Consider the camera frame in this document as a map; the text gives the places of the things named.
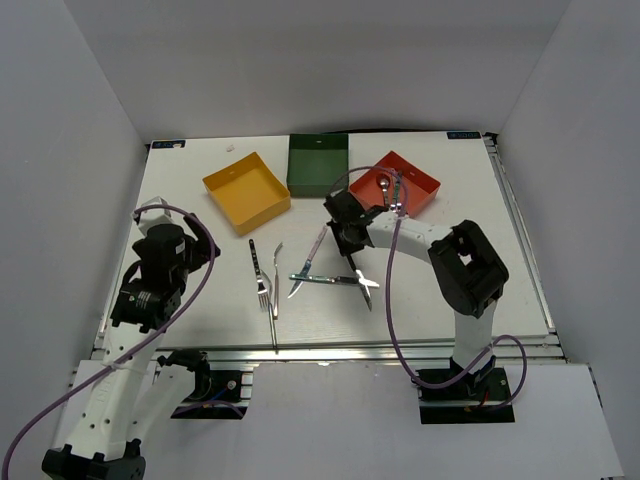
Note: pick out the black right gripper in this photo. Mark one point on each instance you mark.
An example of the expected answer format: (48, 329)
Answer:
(346, 249)

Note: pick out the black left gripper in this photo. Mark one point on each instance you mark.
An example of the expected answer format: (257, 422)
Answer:
(199, 247)

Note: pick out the spoon with dark handle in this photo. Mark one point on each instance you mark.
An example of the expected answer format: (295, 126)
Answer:
(383, 182)

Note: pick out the spoon with green handle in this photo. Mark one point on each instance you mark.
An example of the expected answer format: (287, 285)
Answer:
(396, 203)

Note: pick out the knife with green handle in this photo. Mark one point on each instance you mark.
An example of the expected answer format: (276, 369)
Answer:
(334, 280)

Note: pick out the spoon with pink handle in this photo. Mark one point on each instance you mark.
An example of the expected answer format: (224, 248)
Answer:
(402, 197)

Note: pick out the knife with pink handle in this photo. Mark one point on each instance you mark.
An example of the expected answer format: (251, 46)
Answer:
(308, 261)

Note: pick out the knife with dark handle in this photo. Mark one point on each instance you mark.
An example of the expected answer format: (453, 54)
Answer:
(363, 287)

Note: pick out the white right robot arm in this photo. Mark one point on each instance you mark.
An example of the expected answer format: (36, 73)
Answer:
(470, 275)

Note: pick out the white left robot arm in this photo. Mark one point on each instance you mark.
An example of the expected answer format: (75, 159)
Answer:
(107, 441)

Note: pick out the dark green square container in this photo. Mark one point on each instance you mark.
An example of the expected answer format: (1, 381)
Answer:
(317, 164)

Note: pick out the red square container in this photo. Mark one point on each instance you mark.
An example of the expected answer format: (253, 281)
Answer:
(422, 187)

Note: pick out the yellow square container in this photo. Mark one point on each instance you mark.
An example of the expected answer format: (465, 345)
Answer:
(248, 193)

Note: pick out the blue label sticker left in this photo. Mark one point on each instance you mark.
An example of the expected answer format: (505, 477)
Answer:
(168, 144)

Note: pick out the blue label sticker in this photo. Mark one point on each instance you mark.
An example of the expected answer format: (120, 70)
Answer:
(463, 135)
(168, 144)

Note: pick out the blue label sticker right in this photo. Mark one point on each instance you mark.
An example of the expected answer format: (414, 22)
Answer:
(463, 135)

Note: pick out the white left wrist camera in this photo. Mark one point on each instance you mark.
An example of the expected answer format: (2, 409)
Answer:
(152, 212)

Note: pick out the fork with pink handle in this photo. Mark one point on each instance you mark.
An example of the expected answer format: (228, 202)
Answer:
(275, 285)

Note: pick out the fork with dark handle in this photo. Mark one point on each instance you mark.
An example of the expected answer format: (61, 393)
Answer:
(262, 291)

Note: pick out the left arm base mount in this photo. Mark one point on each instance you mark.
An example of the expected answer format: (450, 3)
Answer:
(217, 394)

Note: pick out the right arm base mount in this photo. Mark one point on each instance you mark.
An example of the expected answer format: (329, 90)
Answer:
(458, 405)

